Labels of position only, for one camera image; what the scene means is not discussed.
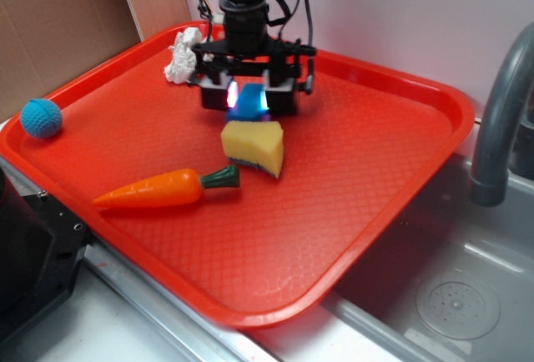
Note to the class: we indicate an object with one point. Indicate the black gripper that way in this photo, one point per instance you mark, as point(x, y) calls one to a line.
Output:
point(247, 50)

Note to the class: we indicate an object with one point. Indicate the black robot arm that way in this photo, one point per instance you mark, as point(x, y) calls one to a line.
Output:
point(247, 51)

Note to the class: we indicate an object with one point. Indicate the yellow sponge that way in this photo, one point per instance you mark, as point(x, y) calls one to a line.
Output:
point(256, 144)

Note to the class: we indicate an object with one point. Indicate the crumpled white paper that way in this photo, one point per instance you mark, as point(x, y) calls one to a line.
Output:
point(183, 60)

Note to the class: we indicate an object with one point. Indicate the orange toy carrot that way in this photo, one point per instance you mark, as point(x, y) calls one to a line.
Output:
point(179, 187)

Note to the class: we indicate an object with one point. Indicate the red plastic tray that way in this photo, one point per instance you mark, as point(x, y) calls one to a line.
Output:
point(361, 146)

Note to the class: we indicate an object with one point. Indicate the brown cardboard panel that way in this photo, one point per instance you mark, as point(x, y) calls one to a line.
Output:
point(47, 43)

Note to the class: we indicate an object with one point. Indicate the blue knitted ball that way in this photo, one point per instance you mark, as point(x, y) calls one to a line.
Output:
point(41, 118)

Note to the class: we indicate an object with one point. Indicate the grey toy faucet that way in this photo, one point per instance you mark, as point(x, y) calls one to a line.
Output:
point(504, 143)

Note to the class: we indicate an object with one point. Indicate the grey toy sink basin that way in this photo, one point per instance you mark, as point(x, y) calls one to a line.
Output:
point(448, 280)

